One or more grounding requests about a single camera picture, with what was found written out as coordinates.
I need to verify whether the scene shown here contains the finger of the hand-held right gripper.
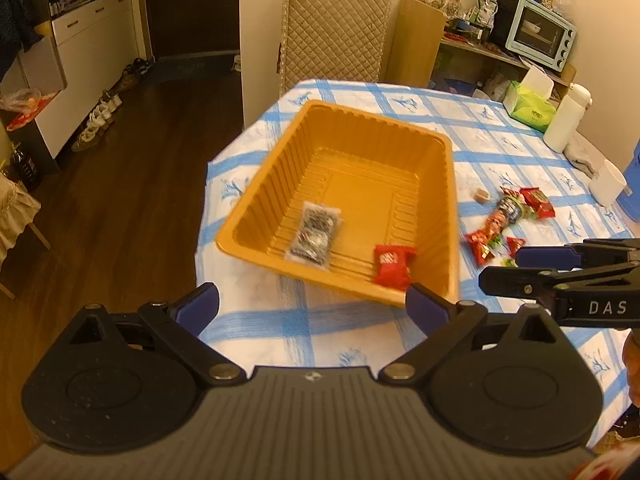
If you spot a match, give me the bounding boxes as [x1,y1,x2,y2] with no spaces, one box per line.
[478,261,640,311]
[515,239,640,268]

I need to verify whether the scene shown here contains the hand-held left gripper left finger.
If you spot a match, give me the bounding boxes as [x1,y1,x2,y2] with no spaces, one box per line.
[70,282,248,386]

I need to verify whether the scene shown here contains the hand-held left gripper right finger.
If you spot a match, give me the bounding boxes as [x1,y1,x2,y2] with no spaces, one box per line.
[377,282,571,386]

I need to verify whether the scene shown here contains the dark green snack packet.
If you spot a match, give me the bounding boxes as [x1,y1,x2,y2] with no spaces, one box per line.
[497,187,526,223]

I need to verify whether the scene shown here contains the orange plastic tray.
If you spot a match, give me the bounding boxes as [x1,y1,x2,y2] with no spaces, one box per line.
[215,100,461,308]

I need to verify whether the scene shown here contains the person's right hand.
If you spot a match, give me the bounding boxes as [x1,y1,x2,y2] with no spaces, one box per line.
[621,330,640,406]

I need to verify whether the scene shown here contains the crumpled red snack packet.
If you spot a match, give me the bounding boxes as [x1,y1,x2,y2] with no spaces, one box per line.
[465,230,506,266]

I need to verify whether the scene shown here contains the long red snack packet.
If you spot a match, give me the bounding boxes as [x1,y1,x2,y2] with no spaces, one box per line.
[480,211,512,241]

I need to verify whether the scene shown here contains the red square snack packet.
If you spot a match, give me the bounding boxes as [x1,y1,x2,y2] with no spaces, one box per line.
[372,244,417,292]

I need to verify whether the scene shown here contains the red brown snack packet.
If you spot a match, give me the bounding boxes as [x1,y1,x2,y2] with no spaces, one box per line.
[520,187,556,219]

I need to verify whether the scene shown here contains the white cup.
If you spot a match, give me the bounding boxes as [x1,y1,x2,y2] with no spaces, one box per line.
[589,159,628,207]

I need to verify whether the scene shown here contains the grey cloth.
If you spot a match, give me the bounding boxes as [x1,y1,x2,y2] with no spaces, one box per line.
[564,132,608,178]

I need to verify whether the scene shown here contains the blue container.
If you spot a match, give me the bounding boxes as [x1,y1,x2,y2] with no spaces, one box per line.
[616,140,640,223]

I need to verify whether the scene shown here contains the blue checked tablecloth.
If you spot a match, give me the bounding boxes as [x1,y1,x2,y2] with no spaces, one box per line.
[192,79,640,448]

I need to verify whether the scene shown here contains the clear black snack packet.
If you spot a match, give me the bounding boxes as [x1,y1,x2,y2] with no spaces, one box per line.
[285,201,345,272]

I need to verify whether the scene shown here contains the white bottle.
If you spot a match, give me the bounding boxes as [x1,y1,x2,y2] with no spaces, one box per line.
[543,82,593,153]

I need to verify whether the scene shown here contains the green tissue box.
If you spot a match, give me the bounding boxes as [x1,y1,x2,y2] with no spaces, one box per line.
[502,65,557,133]

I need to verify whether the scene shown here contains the beige covered chair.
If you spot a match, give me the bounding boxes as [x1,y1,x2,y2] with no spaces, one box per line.
[0,170,51,301]

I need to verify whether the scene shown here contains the wooden shelf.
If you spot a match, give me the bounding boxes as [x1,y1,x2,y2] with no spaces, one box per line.
[435,35,576,101]

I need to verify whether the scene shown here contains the row of shoes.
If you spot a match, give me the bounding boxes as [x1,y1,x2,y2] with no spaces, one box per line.
[70,57,156,153]

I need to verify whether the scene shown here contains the light blue toaster oven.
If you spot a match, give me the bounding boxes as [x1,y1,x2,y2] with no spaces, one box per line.
[502,0,577,72]

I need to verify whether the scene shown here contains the dark bottle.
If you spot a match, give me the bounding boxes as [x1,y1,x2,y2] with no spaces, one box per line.
[7,142,41,191]

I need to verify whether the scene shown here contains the dark door mat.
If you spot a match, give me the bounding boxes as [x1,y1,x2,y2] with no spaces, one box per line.
[145,52,241,86]

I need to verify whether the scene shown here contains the wooden board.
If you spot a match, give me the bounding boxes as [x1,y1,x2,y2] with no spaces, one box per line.
[382,0,447,92]

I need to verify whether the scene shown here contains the green white bag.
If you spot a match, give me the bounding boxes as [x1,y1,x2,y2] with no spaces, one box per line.
[467,0,499,28]

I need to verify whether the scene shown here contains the orange plastic bag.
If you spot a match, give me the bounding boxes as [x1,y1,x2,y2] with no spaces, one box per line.
[0,87,58,133]

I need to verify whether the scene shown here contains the orange lid jar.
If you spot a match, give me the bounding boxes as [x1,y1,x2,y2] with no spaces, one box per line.
[425,0,462,26]

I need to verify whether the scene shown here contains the quilted cover chair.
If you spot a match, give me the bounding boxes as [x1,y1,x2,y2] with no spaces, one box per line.
[277,0,393,98]

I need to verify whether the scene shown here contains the white cabinet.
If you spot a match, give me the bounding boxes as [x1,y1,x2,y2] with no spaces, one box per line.
[0,0,151,161]

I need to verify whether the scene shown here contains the dark wooden door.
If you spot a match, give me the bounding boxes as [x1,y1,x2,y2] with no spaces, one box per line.
[142,0,241,58]

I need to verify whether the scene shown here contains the dark hanging clothing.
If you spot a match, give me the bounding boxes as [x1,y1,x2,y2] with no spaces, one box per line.
[0,0,43,76]

